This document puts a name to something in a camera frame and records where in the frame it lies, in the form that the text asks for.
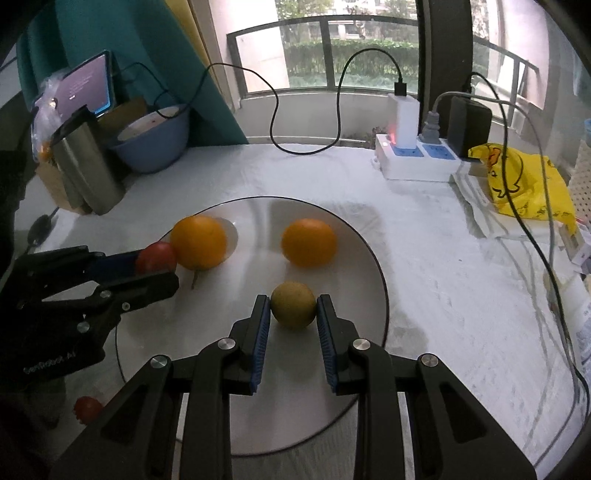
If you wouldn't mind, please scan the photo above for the blue bowl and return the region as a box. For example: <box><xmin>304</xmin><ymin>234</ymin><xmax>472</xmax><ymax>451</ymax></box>
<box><xmin>108</xmin><ymin>105</ymin><xmax>191</xmax><ymax>174</ymax></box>

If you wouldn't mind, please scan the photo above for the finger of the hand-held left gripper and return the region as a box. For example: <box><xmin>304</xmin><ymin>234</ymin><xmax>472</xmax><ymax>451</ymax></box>
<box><xmin>13</xmin><ymin>246</ymin><xmax>140</xmax><ymax>297</ymax></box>
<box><xmin>18</xmin><ymin>271</ymin><xmax>180</xmax><ymax>325</ymax></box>

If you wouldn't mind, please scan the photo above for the white charger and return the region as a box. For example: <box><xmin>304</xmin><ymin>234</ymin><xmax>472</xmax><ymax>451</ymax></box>
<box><xmin>387</xmin><ymin>92</ymin><xmax>420</xmax><ymax>146</ymax></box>

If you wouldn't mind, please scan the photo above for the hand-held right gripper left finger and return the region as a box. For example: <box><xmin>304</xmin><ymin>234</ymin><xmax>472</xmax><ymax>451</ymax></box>
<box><xmin>48</xmin><ymin>294</ymin><xmax>273</xmax><ymax>480</ymax></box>

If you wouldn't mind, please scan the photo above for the yellow plastic bag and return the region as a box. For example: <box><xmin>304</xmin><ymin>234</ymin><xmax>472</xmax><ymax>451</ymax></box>
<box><xmin>467</xmin><ymin>143</ymin><xmax>578</xmax><ymax>234</ymax></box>

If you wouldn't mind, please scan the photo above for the teal curtain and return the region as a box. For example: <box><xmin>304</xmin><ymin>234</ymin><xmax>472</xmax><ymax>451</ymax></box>
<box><xmin>16</xmin><ymin>0</ymin><xmax>250</xmax><ymax>146</ymax></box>

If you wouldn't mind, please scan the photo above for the small red fruit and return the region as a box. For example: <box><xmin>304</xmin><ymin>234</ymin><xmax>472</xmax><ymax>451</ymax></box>
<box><xmin>74</xmin><ymin>396</ymin><xmax>104</xmax><ymax>424</ymax></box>
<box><xmin>135</xmin><ymin>241</ymin><xmax>178</xmax><ymax>276</ymax></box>

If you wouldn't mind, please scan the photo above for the yellow-green round fruit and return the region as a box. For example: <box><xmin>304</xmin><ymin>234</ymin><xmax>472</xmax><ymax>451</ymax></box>
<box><xmin>270</xmin><ymin>281</ymin><xmax>317</xmax><ymax>329</ymax></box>

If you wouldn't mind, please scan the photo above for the white power strip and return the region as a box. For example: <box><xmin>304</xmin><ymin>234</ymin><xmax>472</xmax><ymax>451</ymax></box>
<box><xmin>372</xmin><ymin>133</ymin><xmax>462</xmax><ymax>182</ymax></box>

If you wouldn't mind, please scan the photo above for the yellow curtain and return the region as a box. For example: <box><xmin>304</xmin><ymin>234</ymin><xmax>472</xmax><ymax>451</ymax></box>
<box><xmin>164</xmin><ymin>0</ymin><xmax>195</xmax><ymax>28</ymax></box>

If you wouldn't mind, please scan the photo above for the tablet screen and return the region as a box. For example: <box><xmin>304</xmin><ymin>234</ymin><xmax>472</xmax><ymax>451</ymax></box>
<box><xmin>32</xmin><ymin>50</ymin><xmax>114</xmax><ymax>116</ymax></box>

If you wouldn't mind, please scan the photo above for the clear plastic fruit bag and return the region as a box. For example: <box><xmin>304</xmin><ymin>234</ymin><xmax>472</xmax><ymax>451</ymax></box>
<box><xmin>30</xmin><ymin>76</ymin><xmax>70</xmax><ymax>162</ymax></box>

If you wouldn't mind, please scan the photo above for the white perforated basket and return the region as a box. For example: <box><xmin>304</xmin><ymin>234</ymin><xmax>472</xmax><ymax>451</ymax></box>
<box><xmin>567</xmin><ymin>115</ymin><xmax>591</xmax><ymax>222</ymax></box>

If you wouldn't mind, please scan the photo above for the grey power plug cable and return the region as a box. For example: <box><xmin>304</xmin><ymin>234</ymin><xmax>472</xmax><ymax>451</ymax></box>
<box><xmin>418</xmin><ymin>90</ymin><xmax>575</xmax><ymax>352</ymax></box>

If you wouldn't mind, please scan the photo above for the black power adapter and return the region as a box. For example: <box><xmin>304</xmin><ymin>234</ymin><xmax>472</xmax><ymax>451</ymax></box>
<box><xmin>447</xmin><ymin>95</ymin><xmax>492</xmax><ymax>160</ymax></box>

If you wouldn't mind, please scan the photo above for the small white box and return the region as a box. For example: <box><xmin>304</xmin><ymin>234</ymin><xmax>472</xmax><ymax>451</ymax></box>
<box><xmin>556</xmin><ymin>222</ymin><xmax>591</xmax><ymax>278</ymax></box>

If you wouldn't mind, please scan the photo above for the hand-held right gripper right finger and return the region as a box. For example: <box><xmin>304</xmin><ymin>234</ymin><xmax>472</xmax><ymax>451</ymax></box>
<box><xmin>315</xmin><ymin>294</ymin><xmax>539</xmax><ymax>480</ymax></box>

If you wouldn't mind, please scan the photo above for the black window frame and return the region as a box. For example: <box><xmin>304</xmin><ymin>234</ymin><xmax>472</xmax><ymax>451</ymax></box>
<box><xmin>416</xmin><ymin>0</ymin><xmax>474</xmax><ymax>139</ymax></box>

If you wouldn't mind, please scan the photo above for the black adapter cable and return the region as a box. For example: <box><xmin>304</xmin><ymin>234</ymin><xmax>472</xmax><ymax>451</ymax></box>
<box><xmin>464</xmin><ymin>71</ymin><xmax>580</xmax><ymax>435</ymax></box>

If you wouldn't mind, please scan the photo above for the black charging cable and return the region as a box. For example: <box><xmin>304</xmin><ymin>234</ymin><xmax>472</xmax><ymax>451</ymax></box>
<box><xmin>111</xmin><ymin>46</ymin><xmax>409</xmax><ymax>155</ymax></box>

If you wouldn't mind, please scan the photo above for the black round object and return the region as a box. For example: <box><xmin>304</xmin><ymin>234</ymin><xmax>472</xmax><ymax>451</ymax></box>
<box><xmin>25</xmin><ymin>208</ymin><xmax>61</xmax><ymax>247</ymax></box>

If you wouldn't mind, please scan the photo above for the white round plate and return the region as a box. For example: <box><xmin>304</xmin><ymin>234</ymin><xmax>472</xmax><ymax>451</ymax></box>
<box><xmin>115</xmin><ymin>197</ymin><xmax>389</xmax><ymax>457</ymax></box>

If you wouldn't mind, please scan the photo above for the balcony railing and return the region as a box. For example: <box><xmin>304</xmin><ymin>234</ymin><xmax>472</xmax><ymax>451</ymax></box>
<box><xmin>226</xmin><ymin>14</ymin><xmax>541</xmax><ymax>112</ymax></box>

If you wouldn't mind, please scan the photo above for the large orange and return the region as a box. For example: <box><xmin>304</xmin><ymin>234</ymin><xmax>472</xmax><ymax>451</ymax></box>
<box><xmin>281</xmin><ymin>218</ymin><xmax>338</xmax><ymax>268</ymax></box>
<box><xmin>171</xmin><ymin>215</ymin><xmax>228</xmax><ymax>271</ymax></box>

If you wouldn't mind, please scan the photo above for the stainless steel tumbler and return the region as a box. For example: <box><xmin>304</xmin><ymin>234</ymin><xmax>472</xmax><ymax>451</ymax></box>
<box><xmin>48</xmin><ymin>105</ymin><xmax>126</xmax><ymax>216</ymax></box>

